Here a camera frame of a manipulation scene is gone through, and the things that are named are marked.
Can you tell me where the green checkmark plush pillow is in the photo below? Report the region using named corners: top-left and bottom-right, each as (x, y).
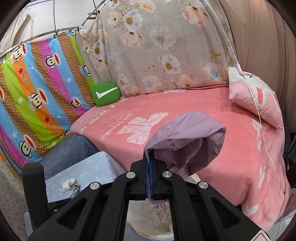
top-left (92, 82), bottom-right (121, 107)

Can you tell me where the blue-grey velvet cushion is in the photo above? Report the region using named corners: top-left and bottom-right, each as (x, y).
top-left (40, 134), bottom-right (99, 180)

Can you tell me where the beige curtain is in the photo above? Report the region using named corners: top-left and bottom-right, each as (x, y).
top-left (220, 1), bottom-right (295, 120)

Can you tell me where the black white leopard scrunchie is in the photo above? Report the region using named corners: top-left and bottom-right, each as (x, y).
top-left (69, 184), bottom-right (80, 199)

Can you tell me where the grey floral bedsheet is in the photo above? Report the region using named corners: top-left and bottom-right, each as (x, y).
top-left (80, 1), bottom-right (236, 97)

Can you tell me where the white crumpled cloth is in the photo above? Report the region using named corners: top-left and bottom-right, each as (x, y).
top-left (59, 178), bottom-right (76, 193)

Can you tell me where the purple fabric cloth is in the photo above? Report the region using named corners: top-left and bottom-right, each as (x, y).
top-left (144, 111), bottom-right (226, 181)

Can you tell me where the pink fleece blanket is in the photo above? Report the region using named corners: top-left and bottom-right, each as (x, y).
top-left (70, 87), bottom-right (291, 230)

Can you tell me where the colourful monkey cartoon sheet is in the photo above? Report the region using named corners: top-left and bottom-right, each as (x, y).
top-left (1, 31), bottom-right (94, 178)

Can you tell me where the white charging cable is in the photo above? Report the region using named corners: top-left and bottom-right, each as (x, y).
top-left (201, 0), bottom-right (282, 193)

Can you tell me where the white lined trash bin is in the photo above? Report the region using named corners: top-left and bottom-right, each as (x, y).
top-left (124, 199), bottom-right (174, 240)

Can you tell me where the metal curtain rod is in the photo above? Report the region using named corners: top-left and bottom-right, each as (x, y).
top-left (1, 1), bottom-right (109, 58)

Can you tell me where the pink white small pillow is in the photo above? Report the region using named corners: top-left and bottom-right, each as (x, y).
top-left (228, 67), bottom-right (283, 130)

